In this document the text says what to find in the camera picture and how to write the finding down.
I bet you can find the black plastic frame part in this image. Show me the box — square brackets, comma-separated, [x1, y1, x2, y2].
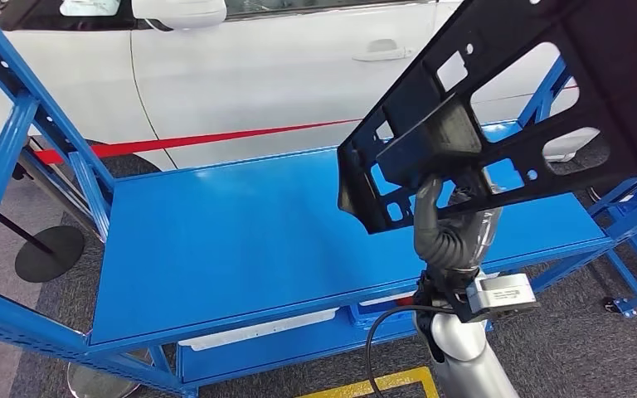
[336, 0, 637, 236]

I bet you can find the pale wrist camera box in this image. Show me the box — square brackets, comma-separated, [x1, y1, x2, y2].
[465, 273, 538, 323]

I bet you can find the black base stanchion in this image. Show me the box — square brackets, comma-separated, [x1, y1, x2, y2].
[0, 211, 86, 284]

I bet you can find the red barrier belt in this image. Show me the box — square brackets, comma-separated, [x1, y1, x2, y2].
[0, 82, 581, 206]

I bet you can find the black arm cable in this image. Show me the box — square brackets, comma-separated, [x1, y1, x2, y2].
[365, 304, 460, 398]

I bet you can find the white car side mirror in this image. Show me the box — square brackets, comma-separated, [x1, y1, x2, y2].
[130, 0, 228, 31]

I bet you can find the blue metal shelf rack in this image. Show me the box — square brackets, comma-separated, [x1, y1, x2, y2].
[0, 0, 637, 398]

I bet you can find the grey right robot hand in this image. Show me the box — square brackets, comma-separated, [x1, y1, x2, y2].
[412, 175, 505, 264]

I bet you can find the white car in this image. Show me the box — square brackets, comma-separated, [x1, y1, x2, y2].
[0, 0, 582, 191]

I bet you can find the white plastic bin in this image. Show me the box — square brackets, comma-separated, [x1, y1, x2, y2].
[177, 307, 342, 352]
[358, 292, 416, 308]

